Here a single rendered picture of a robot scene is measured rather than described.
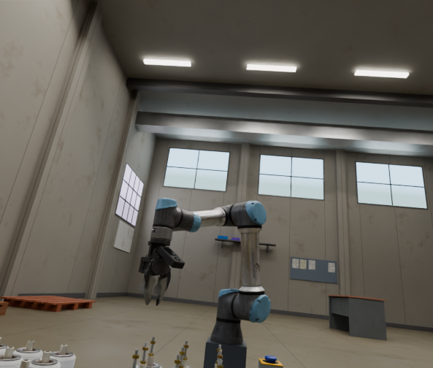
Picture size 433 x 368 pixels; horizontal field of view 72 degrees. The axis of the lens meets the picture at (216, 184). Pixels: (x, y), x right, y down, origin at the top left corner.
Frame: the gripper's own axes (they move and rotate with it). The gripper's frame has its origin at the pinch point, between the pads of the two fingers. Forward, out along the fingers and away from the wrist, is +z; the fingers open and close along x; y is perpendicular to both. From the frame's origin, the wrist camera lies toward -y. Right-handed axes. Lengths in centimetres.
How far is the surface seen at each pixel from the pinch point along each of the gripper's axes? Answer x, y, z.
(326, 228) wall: -918, 380, -242
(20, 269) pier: -67, 467, -1
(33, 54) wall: 22, 409, -323
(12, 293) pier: -64, 465, 33
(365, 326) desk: -542, 130, 27
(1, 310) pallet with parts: -28, 328, 42
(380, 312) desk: -561, 109, 1
